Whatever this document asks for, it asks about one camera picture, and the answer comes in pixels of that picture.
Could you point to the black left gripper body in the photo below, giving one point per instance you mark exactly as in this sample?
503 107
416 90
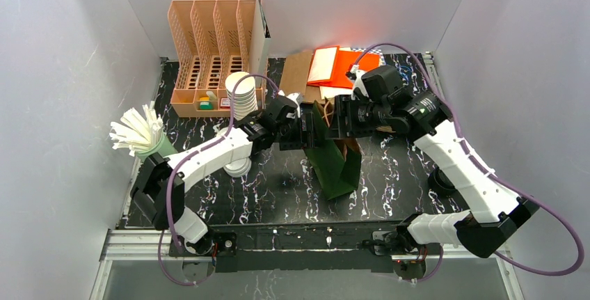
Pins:
303 126

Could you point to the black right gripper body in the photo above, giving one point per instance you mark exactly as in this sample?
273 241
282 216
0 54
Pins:
344 117

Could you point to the green paper bag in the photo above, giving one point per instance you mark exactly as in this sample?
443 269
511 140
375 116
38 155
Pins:
336 162

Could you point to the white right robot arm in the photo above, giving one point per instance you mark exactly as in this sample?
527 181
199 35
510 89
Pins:
381 98

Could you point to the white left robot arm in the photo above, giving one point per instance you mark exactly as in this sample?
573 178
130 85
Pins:
163 181

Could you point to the white cream paper bag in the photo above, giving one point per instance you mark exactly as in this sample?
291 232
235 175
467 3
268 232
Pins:
331 92

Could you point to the brown kraft paper bag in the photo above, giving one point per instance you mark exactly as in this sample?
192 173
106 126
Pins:
294 77

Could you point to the orange paper bag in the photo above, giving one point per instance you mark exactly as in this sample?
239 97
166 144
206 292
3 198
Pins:
330 66

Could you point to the stack of white paper cups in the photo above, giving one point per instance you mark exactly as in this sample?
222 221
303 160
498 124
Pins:
242 95

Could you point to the white cup lid stack front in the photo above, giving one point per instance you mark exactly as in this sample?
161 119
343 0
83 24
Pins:
238 168

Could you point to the white cup lid stack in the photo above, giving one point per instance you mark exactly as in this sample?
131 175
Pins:
238 168
222 132

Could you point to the checkered blue white bag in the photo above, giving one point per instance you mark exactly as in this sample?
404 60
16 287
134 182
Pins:
368 51

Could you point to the white cup lid stack back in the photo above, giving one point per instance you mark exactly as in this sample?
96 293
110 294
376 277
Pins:
222 132

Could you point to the stack of black cup lids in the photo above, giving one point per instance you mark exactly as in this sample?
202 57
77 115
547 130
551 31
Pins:
440 184

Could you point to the peach plastic file organizer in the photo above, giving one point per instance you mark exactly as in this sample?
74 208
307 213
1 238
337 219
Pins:
213 39

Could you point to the green straw holder cup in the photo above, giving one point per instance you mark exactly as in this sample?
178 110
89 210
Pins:
163 147

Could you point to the bundle of white wrapped straws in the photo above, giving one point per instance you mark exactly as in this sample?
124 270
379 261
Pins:
141 134

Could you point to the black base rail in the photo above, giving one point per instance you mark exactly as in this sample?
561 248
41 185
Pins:
360 245

